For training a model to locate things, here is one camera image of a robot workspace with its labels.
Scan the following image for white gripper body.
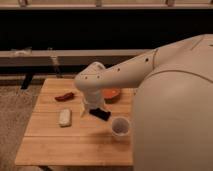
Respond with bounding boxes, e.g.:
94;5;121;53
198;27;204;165
80;90;105;116

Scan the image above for red pepper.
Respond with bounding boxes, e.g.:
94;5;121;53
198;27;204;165
55;92;74;102

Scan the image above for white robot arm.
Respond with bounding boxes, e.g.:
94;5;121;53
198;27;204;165
75;34;213;171

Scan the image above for white sponge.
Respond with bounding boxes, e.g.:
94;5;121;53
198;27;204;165
59;109;71;127

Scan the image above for orange bowl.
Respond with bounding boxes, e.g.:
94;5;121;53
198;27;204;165
102;88;121;103

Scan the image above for black rectangular block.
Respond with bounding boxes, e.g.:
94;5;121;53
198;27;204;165
89;108;111;121

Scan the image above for clear plastic cup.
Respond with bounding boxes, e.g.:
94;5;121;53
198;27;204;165
111;117;130;137

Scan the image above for wooden table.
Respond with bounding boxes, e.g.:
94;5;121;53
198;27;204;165
15;78;133;166

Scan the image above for long grey bench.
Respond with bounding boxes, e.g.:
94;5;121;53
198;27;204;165
0;49;147;67

